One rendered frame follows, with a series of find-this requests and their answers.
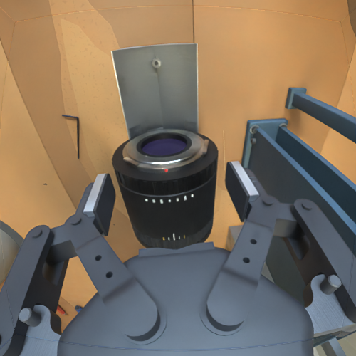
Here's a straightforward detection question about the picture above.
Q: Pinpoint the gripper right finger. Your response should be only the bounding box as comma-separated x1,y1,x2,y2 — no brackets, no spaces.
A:
206,160,356,345

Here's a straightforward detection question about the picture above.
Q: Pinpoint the black lens barrel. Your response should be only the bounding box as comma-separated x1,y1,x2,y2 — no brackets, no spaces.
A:
112,128,219,251

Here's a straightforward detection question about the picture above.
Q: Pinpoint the blue V fixture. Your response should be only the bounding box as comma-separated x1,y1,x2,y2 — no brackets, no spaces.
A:
241,118,356,298

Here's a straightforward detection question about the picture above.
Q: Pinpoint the blue bar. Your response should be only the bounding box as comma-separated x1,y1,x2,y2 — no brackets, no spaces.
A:
285,87,356,145

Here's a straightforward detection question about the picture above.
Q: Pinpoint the grey metal plate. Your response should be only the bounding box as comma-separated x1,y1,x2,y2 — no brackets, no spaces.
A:
110,43,199,139

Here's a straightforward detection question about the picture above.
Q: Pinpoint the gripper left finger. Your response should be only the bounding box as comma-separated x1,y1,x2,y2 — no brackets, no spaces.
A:
0,172,159,356

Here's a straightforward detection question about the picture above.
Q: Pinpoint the blue hex key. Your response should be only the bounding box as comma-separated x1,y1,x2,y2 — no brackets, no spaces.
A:
61,114,80,159

